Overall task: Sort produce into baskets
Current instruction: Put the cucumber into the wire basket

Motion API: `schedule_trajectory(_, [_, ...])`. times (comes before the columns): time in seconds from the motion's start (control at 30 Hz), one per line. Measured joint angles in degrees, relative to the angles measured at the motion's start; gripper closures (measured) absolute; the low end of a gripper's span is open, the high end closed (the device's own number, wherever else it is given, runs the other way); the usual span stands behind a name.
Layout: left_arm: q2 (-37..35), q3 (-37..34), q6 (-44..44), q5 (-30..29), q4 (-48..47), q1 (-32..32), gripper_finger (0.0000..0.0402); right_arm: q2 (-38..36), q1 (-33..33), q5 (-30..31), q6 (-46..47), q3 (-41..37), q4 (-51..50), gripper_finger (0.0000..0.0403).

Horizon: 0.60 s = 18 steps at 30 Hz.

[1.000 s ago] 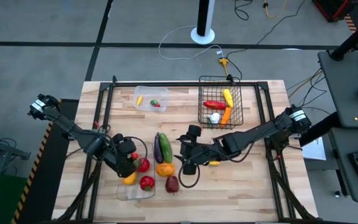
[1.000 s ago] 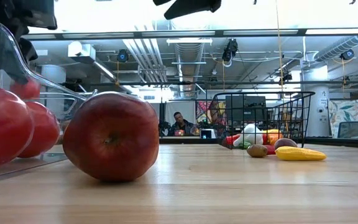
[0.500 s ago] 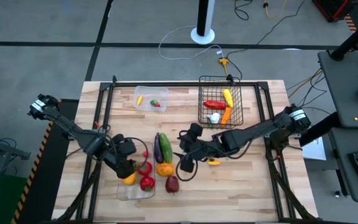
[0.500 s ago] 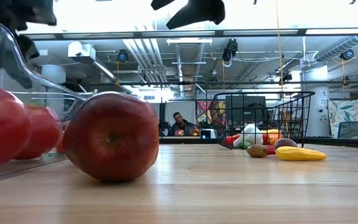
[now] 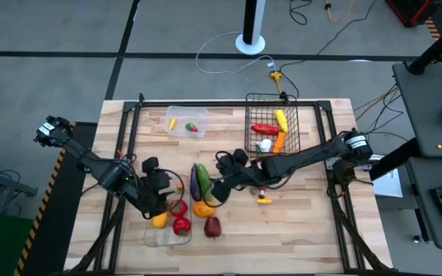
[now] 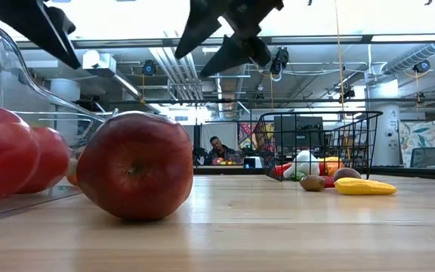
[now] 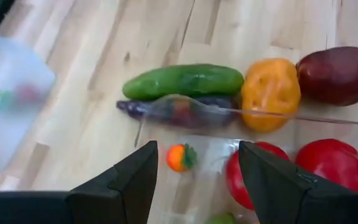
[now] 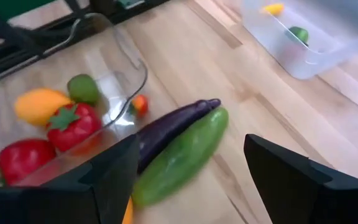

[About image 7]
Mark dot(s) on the frosted plastic container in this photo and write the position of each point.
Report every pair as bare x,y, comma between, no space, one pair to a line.
11,140

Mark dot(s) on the green lime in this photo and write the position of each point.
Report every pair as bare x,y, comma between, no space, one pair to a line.
222,218

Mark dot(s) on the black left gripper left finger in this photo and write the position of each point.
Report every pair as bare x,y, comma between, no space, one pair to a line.
126,193

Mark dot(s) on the purple eggplant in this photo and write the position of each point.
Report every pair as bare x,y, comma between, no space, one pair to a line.
182,113

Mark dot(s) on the green cucumber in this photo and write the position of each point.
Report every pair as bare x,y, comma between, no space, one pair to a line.
182,81

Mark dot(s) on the red tomato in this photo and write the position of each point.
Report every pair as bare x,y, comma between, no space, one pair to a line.
233,177

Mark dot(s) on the dark red apple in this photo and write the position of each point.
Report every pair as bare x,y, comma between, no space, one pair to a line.
337,74

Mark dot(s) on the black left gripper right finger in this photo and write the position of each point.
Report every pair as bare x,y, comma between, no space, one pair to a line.
291,199

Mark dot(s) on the small cherry tomato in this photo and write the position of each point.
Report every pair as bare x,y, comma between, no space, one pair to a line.
176,158

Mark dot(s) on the small green pepper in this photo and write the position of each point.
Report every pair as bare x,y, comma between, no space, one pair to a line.
3,101

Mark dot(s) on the orange bell pepper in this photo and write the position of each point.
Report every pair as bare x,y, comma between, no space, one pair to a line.
270,93

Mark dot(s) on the small red pepper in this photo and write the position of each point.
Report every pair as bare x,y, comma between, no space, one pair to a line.
30,94

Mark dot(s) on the clear plastic bin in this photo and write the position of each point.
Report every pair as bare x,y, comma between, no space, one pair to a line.
204,186

